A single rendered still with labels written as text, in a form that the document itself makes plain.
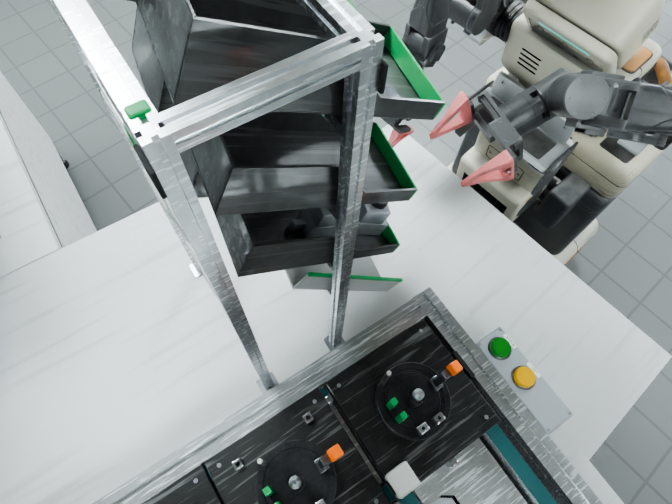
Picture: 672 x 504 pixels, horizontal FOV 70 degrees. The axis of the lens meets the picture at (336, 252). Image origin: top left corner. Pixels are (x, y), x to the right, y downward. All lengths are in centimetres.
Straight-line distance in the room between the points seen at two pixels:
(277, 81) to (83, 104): 257
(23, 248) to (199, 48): 106
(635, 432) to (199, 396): 169
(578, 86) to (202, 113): 50
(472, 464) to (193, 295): 69
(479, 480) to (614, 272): 160
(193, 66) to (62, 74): 274
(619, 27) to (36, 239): 132
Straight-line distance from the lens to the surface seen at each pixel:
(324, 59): 37
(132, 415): 112
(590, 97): 72
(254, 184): 50
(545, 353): 119
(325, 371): 97
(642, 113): 81
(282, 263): 67
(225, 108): 34
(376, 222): 78
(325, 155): 65
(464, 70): 295
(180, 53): 38
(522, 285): 123
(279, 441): 94
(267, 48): 39
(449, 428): 97
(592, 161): 163
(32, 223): 140
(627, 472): 222
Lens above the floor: 190
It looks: 63 degrees down
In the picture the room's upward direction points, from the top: 4 degrees clockwise
